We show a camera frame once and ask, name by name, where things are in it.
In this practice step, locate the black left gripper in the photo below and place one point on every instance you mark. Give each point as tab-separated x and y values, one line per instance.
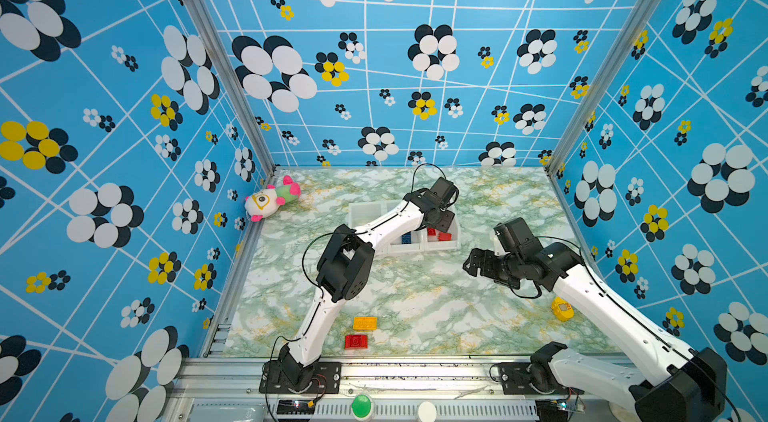
447	216

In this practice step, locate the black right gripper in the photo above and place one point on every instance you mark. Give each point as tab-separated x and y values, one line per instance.
486	258

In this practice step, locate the yellow rounded plate brick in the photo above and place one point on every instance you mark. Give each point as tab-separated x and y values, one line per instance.
562	310

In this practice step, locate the yellow long brick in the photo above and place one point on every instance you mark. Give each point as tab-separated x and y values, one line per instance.
365	324

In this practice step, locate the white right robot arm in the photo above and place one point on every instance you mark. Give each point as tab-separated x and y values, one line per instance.
668	381

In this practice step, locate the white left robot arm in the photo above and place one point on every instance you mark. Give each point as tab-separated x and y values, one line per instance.
344	268

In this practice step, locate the right white plastic bin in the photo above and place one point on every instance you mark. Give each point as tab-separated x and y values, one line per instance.
436	245

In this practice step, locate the white plastic bin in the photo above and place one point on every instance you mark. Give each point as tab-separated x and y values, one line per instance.
395	247
362	213
436	245

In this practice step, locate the middle white plastic bin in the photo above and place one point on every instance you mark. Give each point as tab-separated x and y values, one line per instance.
395	247

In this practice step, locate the left white plastic bin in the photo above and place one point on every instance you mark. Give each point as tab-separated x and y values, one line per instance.
362	213

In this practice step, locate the plush fish toy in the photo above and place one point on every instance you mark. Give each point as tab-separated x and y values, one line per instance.
269	200

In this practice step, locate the white push button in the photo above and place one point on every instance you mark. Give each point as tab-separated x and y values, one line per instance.
426	412

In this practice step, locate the green push button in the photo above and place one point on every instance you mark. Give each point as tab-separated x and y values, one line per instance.
362	408

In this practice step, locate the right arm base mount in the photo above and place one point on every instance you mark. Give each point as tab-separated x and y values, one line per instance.
525	378

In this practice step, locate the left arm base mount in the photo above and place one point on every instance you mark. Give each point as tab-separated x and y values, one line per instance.
320	378

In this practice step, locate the aluminium front rail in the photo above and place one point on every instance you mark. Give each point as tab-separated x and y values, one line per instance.
459	387

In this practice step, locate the right aluminium corner post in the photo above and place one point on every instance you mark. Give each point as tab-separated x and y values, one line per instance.
636	22

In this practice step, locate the aluminium corner post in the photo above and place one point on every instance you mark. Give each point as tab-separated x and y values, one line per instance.
636	22
207	31

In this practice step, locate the left aluminium corner post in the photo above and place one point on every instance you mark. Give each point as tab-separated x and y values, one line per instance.
207	31

